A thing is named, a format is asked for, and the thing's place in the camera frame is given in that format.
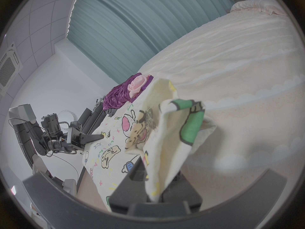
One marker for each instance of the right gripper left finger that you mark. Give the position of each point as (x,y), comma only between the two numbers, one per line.
(126,192)

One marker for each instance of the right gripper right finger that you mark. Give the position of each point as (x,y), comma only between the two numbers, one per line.
(183,189)

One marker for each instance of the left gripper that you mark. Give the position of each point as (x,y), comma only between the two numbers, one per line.
(75,138)

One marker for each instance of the white printed pyjama top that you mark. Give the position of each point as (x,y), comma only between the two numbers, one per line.
(166,139)

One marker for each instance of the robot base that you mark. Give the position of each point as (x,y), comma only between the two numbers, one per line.
(39,166)

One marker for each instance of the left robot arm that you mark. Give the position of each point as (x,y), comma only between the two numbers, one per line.
(23,132)

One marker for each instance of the bed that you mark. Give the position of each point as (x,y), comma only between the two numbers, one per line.
(238,80)

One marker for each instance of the purple garment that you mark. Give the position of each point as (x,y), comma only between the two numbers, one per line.
(116,96)

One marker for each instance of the pink garment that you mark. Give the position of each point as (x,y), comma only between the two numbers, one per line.
(135,85)

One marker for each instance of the white ceiling air vent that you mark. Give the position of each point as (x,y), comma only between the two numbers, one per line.
(9,68)

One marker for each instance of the blue-green curtain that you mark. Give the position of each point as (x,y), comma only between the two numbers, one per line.
(131,20)

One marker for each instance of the cream pillow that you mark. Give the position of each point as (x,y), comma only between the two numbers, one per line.
(252,7)

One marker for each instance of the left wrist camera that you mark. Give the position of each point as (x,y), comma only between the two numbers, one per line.
(48,120)

